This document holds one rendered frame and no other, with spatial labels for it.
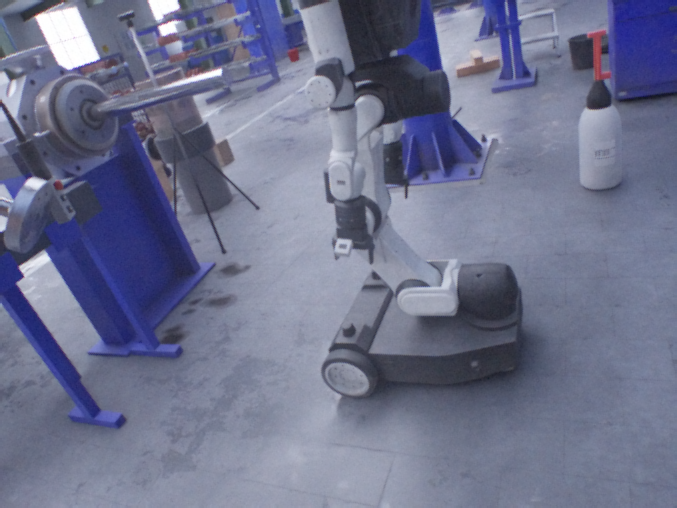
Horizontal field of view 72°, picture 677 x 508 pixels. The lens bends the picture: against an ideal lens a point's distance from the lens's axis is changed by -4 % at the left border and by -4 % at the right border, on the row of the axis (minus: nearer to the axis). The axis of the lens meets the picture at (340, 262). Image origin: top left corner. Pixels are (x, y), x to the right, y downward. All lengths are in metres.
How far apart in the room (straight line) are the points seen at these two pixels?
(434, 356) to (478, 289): 0.26
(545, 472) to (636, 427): 0.30
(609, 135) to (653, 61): 1.51
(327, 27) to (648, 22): 3.20
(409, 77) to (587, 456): 1.14
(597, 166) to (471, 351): 1.51
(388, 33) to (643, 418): 1.28
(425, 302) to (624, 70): 2.94
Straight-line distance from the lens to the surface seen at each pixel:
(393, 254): 1.63
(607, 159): 2.83
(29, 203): 1.39
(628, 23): 4.15
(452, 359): 1.63
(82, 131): 2.46
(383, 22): 1.33
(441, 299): 1.63
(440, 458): 1.57
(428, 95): 1.38
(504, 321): 1.68
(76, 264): 2.53
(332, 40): 1.21
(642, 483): 1.53
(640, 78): 4.24
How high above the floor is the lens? 1.25
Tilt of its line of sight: 29 degrees down
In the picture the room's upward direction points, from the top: 18 degrees counter-clockwise
